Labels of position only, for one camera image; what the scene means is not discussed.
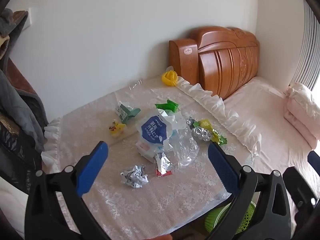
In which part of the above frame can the wooden headboard side panel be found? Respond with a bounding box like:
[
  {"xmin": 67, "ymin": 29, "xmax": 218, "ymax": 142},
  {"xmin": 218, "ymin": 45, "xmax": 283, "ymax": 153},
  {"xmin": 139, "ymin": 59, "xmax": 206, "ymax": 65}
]
[{"xmin": 169, "ymin": 39, "xmax": 200, "ymax": 85}]

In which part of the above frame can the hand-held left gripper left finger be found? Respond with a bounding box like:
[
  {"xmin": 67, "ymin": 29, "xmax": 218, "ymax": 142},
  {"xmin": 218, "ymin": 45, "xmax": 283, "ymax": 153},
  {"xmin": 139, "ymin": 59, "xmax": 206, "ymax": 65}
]
[{"xmin": 24, "ymin": 141, "xmax": 112, "ymax": 240}]

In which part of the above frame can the teal green packet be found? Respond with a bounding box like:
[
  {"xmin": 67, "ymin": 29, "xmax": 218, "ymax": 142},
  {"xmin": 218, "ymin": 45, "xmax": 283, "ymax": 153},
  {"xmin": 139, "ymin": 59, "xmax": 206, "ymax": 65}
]
[{"xmin": 115, "ymin": 102, "xmax": 141, "ymax": 123}]

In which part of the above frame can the crumpled silver foil wrapper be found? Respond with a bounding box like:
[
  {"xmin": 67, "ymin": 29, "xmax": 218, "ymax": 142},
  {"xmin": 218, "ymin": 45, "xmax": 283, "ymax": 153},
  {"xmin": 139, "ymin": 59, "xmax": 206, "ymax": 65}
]
[{"xmin": 186, "ymin": 117, "xmax": 213, "ymax": 143}]

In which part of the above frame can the clear plastic bag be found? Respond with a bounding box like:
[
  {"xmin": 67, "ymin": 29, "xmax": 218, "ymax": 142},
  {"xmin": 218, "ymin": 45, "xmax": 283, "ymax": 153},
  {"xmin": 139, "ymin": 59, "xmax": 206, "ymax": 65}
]
[{"xmin": 170, "ymin": 112, "xmax": 200, "ymax": 168}]

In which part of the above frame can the dark clothes pile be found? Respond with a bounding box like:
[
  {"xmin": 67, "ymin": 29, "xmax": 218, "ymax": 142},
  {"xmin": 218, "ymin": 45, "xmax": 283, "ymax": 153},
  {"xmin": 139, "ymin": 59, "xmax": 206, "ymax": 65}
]
[{"xmin": 0, "ymin": 7, "xmax": 49, "ymax": 150}]

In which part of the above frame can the green yellow snack packet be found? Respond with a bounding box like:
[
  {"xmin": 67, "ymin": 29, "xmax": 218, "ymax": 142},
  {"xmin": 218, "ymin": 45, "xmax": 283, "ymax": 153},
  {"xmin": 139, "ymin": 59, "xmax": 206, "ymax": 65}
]
[{"xmin": 194, "ymin": 118, "xmax": 227, "ymax": 146}]

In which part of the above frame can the green plastic wrapper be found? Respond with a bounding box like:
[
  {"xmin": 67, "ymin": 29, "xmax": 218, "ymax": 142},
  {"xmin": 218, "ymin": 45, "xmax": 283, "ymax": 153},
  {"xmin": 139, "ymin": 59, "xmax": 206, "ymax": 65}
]
[{"xmin": 155, "ymin": 99, "xmax": 180, "ymax": 113}]

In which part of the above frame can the striped grey curtain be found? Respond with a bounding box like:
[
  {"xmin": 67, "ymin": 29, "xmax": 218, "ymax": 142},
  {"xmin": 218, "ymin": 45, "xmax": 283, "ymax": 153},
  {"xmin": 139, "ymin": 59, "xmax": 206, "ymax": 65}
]
[{"xmin": 289, "ymin": 1, "xmax": 320, "ymax": 92}]

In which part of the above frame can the pink bed sheet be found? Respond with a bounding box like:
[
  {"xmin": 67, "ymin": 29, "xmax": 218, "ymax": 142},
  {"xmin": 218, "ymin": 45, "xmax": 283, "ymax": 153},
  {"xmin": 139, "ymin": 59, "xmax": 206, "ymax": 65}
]
[{"xmin": 222, "ymin": 76, "xmax": 320, "ymax": 198}]

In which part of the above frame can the folded pink quilt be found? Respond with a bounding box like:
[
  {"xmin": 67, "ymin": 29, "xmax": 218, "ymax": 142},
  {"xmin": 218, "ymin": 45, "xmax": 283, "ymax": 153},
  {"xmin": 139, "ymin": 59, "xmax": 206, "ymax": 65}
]
[{"xmin": 284, "ymin": 82, "xmax": 320, "ymax": 149}]

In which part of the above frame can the foil wrapper with red edge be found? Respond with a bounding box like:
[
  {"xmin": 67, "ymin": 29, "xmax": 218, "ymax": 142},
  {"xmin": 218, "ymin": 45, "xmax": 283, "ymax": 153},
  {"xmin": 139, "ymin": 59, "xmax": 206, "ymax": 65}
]
[{"xmin": 154, "ymin": 152, "xmax": 173, "ymax": 177}]

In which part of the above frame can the crumpled foil ball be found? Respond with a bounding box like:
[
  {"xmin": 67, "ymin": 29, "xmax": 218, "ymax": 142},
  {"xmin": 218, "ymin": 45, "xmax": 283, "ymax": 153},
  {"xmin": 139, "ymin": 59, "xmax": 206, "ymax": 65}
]
[{"xmin": 120, "ymin": 164, "xmax": 149, "ymax": 188}]

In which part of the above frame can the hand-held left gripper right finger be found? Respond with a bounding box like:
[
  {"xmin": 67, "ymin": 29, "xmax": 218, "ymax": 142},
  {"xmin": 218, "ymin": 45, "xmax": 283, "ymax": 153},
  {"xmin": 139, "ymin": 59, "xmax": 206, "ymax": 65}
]
[{"xmin": 205, "ymin": 142, "xmax": 293, "ymax": 240}]

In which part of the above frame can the clear plastic cup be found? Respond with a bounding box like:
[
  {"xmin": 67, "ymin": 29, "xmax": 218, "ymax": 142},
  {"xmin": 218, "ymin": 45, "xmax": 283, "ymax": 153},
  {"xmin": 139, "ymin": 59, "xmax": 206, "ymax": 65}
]
[{"xmin": 128, "ymin": 79, "xmax": 143, "ymax": 90}]

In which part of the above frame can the yellow plastic toy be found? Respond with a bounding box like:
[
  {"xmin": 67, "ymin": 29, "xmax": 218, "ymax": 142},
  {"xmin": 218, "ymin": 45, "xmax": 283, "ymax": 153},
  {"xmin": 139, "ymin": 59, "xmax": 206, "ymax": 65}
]
[{"xmin": 161, "ymin": 71, "xmax": 178, "ymax": 87}]

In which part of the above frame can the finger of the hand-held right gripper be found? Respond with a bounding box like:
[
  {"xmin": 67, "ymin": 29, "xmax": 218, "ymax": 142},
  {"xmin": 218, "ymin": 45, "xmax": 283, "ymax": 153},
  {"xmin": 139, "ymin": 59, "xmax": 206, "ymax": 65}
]
[
  {"xmin": 283, "ymin": 166, "xmax": 319, "ymax": 204},
  {"xmin": 307, "ymin": 152, "xmax": 320, "ymax": 171}
]

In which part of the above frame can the white blue mask package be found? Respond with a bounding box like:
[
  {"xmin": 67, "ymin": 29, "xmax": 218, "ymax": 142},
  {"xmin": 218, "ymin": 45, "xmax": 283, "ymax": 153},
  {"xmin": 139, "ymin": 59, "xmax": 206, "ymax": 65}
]
[{"xmin": 136, "ymin": 110, "xmax": 187, "ymax": 153}]

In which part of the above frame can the brown cloth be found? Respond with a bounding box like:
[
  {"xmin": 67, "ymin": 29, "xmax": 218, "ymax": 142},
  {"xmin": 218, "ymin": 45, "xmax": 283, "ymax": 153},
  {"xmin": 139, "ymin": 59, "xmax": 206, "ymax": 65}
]
[{"xmin": 5, "ymin": 57, "xmax": 38, "ymax": 98}]

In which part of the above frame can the blue white milk carton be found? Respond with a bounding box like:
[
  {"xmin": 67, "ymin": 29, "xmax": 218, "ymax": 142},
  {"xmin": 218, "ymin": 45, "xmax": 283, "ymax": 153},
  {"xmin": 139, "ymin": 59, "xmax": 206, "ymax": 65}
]
[{"xmin": 136, "ymin": 141, "xmax": 165, "ymax": 163}]

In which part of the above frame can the carved wooden headboard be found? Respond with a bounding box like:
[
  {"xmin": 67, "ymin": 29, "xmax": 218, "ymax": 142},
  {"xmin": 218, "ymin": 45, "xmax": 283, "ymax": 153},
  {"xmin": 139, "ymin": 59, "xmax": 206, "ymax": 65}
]
[{"xmin": 196, "ymin": 26, "xmax": 260, "ymax": 100}]

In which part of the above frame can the green plastic basket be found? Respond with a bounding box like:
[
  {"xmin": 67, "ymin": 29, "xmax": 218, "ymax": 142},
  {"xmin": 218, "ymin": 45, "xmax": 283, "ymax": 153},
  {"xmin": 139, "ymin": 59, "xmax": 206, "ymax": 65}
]
[{"xmin": 204, "ymin": 201, "xmax": 257, "ymax": 234}]

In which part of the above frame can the small yellow cartoon packet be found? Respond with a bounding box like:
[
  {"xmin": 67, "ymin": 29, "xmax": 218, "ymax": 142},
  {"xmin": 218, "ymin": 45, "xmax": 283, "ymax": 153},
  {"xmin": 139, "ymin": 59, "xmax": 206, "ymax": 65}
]
[{"xmin": 108, "ymin": 121, "xmax": 126, "ymax": 137}]

